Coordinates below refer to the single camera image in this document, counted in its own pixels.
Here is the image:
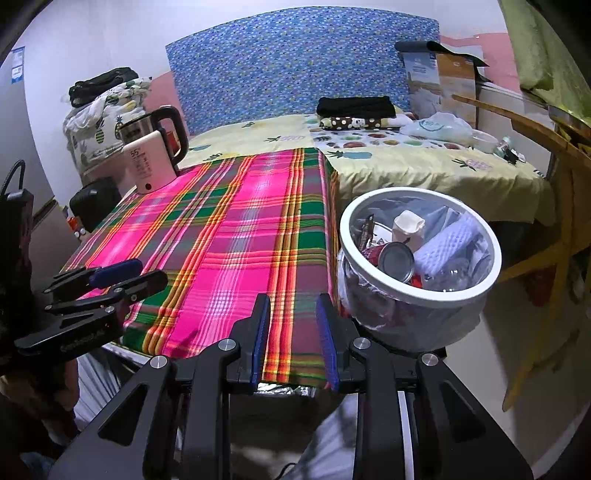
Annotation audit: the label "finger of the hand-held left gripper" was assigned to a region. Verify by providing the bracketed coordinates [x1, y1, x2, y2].
[45, 271, 169, 317]
[44, 258, 144, 296]

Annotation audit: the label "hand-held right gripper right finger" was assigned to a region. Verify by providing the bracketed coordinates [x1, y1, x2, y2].
[315, 293, 534, 480]

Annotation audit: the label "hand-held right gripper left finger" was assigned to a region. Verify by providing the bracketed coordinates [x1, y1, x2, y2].
[48, 293, 272, 480]

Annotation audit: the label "clear plastic bin liner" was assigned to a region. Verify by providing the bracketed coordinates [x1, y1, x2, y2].
[336, 194, 497, 354]

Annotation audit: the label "red can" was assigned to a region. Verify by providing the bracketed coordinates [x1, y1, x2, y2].
[365, 241, 416, 284]

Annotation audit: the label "dark foil snack wrapper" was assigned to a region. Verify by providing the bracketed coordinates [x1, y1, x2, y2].
[358, 215, 375, 250]

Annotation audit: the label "white round trash bin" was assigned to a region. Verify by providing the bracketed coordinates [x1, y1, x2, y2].
[336, 187, 503, 356]

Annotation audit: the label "clear plastic cola bottle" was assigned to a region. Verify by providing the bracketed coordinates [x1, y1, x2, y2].
[416, 258, 485, 291]

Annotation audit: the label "beige paper carton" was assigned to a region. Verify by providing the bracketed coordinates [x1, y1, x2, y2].
[392, 210, 426, 243]

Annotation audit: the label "white foam fruit net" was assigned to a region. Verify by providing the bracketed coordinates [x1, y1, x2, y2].
[413, 216, 481, 278]

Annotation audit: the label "light striped trousers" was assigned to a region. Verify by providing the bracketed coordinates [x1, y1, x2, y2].
[74, 351, 365, 480]

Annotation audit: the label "black suitcase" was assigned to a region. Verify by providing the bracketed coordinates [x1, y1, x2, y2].
[69, 178, 123, 233]

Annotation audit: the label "pink green plaid tablecloth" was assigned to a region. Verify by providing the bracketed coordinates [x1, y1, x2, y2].
[60, 147, 342, 386]

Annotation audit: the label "cream electric kettle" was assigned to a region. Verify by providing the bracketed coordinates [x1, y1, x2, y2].
[119, 105, 190, 195]

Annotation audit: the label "pineapple print bedding pile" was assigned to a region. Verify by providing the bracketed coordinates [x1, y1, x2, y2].
[62, 76, 153, 176]

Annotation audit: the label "silver refrigerator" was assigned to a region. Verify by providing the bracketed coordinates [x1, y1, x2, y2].
[0, 28, 61, 232]

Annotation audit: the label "black bag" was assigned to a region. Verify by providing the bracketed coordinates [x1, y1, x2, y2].
[68, 67, 140, 108]

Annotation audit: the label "yellow pineapple bed sheet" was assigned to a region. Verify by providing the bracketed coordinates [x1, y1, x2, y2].
[178, 113, 555, 227]

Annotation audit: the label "fruit print cloth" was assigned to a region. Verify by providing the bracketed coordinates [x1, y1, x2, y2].
[307, 122, 476, 160]

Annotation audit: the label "brown polka dot pillow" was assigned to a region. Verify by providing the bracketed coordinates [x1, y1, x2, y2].
[318, 115, 402, 131]

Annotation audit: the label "black folded clothes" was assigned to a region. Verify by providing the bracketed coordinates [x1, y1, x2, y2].
[316, 95, 397, 118]

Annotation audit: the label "white plastic bag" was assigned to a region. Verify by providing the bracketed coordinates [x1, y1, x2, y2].
[399, 112, 474, 148]

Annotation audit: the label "small glass jar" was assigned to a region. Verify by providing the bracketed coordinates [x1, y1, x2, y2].
[494, 136, 527, 164]

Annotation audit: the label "blue floral headboard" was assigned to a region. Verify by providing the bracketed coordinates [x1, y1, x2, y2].
[165, 7, 440, 137]

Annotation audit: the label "wooden folding table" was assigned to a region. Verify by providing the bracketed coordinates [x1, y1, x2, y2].
[451, 93, 591, 411]

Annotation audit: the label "cardboard box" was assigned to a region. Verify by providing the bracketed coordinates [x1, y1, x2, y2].
[394, 41, 492, 127]

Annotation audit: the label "metal basin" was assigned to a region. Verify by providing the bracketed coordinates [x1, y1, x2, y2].
[547, 104, 591, 132]

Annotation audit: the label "green cloth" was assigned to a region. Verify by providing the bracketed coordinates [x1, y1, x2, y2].
[499, 0, 591, 125]

